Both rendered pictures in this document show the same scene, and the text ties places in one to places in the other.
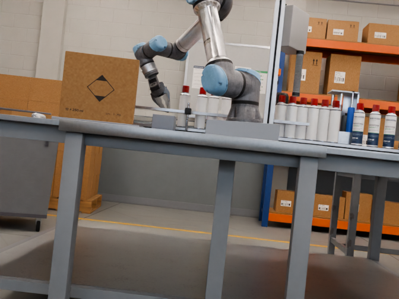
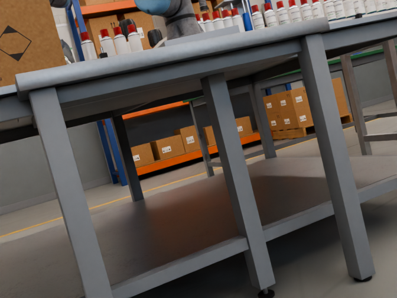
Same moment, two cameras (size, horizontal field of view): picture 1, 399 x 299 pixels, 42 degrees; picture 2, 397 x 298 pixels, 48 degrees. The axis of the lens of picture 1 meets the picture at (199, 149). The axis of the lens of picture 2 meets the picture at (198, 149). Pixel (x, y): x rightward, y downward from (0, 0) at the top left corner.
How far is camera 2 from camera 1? 0.91 m
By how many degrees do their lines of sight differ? 26
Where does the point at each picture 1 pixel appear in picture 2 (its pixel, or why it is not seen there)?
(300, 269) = (342, 153)
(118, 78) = (31, 24)
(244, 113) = (190, 28)
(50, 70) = not seen: outside the picture
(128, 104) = (56, 55)
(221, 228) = (235, 150)
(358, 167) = (329, 42)
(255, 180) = (94, 151)
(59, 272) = (96, 280)
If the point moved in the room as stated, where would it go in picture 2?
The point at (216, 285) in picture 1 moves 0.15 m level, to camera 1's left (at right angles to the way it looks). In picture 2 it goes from (252, 213) to (212, 228)
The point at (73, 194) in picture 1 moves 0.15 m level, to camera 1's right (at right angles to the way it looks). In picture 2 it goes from (75, 172) to (133, 156)
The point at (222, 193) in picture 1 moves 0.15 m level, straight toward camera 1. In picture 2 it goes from (224, 112) to (247, 107)
